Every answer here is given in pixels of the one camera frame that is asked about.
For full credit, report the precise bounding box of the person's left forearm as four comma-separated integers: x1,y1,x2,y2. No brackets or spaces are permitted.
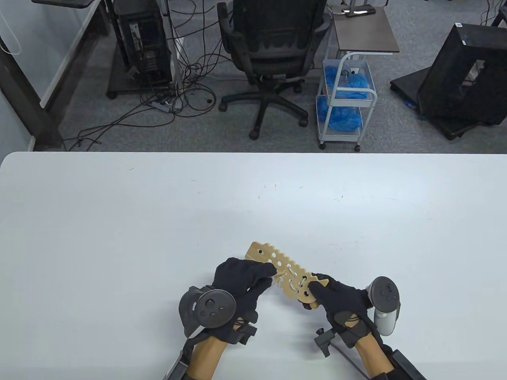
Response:
186,336,230,378

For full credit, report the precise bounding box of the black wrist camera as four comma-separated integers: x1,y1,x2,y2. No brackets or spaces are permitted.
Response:
234,320,258,347
314,328,337,357

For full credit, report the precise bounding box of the white rope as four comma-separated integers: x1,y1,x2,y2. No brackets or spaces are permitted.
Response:
283,266,313,295

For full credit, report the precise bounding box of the blue plastic bag pile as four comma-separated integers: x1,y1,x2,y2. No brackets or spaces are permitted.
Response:
324,65,371,99
317,97,363,132

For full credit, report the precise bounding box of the black computer tower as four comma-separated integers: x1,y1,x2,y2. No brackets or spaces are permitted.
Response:
113,0,173,87

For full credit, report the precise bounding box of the white panel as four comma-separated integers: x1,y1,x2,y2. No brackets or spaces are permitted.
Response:
40,0,99,107

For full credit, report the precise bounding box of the person's left hand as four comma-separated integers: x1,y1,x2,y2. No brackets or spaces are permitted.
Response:
198,257,277,343

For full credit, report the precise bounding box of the white utility cart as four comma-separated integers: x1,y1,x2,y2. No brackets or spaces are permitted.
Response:
316,51,377,153

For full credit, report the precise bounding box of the grey camera cable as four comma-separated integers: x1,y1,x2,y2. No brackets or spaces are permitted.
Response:
331,344,367,378

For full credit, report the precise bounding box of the black open frame box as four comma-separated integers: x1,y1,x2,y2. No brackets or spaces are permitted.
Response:
417,23,507,126

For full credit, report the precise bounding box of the tangle of black floor cables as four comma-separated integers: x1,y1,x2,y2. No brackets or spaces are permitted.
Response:
63,0,234,152

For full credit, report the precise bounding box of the person's right hand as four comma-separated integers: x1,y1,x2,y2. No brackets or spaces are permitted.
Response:
302,272,381,349

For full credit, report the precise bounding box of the silver aluminium post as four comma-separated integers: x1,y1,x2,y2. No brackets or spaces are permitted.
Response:
160,0,185,92

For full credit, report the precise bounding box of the grey and white controller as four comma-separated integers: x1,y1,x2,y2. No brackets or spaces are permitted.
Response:
368,276,401,337
178,286,237,338

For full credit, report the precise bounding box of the black forearm sensor pack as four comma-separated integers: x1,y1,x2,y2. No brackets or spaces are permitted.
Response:
368,348,428,380
162,348,198,380

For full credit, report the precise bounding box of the brown side table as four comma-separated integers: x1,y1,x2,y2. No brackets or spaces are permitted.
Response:
331,6,400,56

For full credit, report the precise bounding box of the person's right forearm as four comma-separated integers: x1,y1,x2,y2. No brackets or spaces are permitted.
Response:
353,334,393,376

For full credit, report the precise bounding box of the dark desk frame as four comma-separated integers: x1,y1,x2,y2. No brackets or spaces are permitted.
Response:
0,36,66,152

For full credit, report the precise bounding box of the black monitor stand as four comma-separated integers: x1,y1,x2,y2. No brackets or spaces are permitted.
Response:
31,0,95,8

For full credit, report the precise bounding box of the wooden crocodile lacing toy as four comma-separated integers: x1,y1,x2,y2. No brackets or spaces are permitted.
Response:
245,242,330,309

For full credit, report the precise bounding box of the black wheeled platform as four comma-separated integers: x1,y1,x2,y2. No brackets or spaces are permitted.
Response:
390,66,492,140

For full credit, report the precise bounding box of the black office chair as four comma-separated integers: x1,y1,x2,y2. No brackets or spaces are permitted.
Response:
217,0,332,140

